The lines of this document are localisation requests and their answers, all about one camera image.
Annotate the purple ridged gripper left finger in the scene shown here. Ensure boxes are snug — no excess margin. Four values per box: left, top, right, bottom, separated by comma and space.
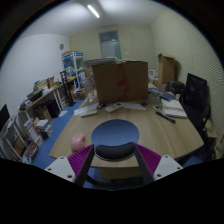
46, 145, 94, 183

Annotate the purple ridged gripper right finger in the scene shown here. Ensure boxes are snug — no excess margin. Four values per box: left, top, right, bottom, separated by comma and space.
136, 145, 182, 182

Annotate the pink computer mouse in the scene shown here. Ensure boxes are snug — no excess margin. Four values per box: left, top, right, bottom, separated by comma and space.
71, 133, 85, 152

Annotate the blue round mouse pad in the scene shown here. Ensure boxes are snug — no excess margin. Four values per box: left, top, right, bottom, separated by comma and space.
91, 119, 139, 161

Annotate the black marker pen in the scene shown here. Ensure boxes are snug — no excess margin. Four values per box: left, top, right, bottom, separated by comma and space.
156, 111, 176, 124

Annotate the white flat device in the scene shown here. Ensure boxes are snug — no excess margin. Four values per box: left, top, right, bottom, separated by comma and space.
80, 109, 98, 118

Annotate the white bookshelf with books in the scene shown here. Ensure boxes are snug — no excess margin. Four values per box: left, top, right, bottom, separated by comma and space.
0, 116, 43, 164

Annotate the open white notebook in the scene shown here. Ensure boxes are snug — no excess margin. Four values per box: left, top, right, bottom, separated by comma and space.
161, 99, 187, 118

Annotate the white paper sheet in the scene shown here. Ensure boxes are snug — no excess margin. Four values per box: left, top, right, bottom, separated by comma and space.
122, 102, 146, 111

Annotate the wooden side desk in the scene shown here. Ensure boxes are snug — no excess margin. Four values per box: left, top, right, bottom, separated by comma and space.
19, 85, 67, 121

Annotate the white remote control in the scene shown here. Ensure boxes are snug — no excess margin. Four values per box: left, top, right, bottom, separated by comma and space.
105, 102, 123, 113

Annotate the blue book on table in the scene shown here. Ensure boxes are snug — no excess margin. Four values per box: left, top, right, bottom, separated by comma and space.
160, 92, 176, 101

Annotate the black office chair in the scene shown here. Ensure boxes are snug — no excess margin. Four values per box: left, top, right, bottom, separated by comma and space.
179, 72, 212, 141

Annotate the clear plastic bottle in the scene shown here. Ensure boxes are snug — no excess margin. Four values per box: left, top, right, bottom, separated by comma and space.
83, 78, 95, 102

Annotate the black monitor at left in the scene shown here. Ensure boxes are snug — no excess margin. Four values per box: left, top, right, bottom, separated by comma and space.
0, 105, 10, 132

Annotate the large brown cardboard box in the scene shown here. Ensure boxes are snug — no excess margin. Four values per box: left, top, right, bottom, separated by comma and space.
92, 61, 148, 103

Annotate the blue white display cabinet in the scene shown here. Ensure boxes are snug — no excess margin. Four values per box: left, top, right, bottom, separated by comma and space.
62, 52, 85, 90

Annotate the ceiling fluorescent light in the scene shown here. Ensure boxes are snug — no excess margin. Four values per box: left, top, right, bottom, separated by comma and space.
87, 5, 100, 18

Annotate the tall cardboard box at wall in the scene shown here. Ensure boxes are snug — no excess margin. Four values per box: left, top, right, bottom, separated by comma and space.
158, 53, 175, 84

